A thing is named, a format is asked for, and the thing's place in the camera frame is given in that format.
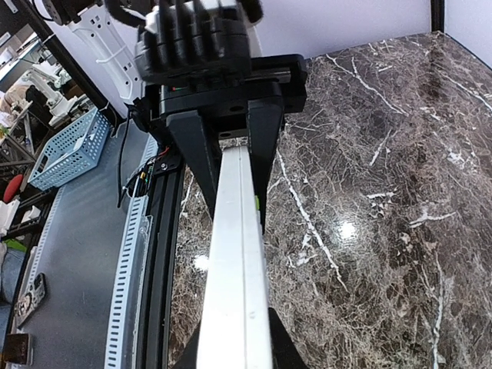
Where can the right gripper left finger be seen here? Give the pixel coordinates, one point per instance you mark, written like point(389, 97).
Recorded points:
point(188, 357)

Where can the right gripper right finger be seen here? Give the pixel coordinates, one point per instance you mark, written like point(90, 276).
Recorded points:
point(285, 354)

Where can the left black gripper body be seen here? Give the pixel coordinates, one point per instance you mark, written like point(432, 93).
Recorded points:
point(205, 65)

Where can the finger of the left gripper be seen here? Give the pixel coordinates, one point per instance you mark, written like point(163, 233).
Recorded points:
point(264, 120)
point(198, 149)

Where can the white remote control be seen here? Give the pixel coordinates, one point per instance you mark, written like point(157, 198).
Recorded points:
point(234, 331)

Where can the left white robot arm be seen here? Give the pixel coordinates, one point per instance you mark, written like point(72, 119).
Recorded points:
point(110, 30)

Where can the blue perforated basket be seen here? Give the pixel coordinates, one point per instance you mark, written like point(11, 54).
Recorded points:
point(72, 152)

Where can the black front rail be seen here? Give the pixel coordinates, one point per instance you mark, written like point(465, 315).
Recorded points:
point(155, 309)

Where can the white slotted cable duct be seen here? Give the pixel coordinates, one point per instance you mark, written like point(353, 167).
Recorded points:
point(122, 332)

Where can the right black frame post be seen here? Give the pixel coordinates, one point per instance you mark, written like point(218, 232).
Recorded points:
point(437, 15)

